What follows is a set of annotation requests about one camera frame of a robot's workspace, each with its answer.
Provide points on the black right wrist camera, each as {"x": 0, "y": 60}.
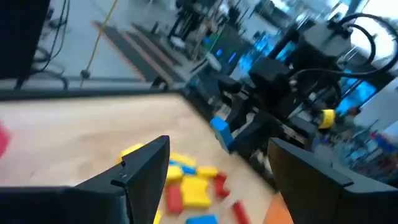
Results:
{"x": 323, "y": 42}

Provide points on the yellow rounded wooden block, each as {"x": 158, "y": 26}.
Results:
{"x": 157, "y": 217}

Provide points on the blue wooden block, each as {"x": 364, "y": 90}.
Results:
{"x": 202, "y": 220}
{"x": 189, "y": 170}
{"x": 221, "y": 130}

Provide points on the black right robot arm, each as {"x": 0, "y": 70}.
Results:
{"x": 311, "y": 90}

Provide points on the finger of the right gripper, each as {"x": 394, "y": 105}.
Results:
{"x": 248, "y": 137}

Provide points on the black folding partition screen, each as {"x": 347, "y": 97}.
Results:
{"x": 18, "y": 37}

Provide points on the red plastic bin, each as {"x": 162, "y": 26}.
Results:
{"x": 3, "y": 140}

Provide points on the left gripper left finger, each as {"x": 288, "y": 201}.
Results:
{"x": 93, "y": 205}

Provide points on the orange plastic bin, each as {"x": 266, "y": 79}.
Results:
{"x": 276, "y": 214}

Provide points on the black mat orange striped edge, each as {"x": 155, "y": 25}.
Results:
{"x": 155, "y": 46}
{"x": 135, "y": 56}

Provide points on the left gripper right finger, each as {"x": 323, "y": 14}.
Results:
{"x": 326, "y": 202}

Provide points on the yellow tape tag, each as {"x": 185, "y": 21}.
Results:
{"x": 326, "y": 119}

